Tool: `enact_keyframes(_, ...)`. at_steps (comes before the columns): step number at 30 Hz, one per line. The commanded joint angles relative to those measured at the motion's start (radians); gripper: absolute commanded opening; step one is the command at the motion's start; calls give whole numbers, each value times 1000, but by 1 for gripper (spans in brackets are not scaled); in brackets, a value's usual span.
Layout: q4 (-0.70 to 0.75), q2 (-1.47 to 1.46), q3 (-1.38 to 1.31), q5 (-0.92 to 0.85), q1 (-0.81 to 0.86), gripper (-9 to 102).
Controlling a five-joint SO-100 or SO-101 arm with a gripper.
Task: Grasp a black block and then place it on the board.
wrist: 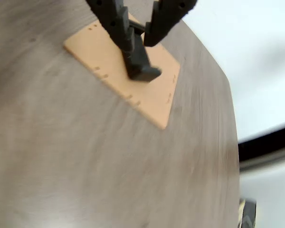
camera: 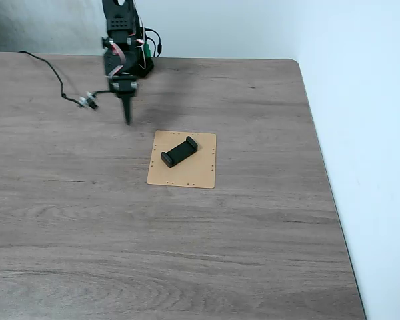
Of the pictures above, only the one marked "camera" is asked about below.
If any black U-shaped block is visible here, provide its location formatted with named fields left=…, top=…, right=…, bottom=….
left=159, top=135, right=200, bottom=169

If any tan board with holes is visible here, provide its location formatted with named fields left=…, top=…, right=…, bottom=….
left=145, top=129, right=218, bottom=190

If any small camera on bracket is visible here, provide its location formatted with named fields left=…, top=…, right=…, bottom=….
left=77, top=88, right=111, bottom=111

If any black power cable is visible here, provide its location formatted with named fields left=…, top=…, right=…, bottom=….
left=141, top=27, right=164, bottom=58

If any black camera cable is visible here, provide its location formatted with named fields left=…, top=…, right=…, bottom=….
left=17, top=50, right=83, bottom=107

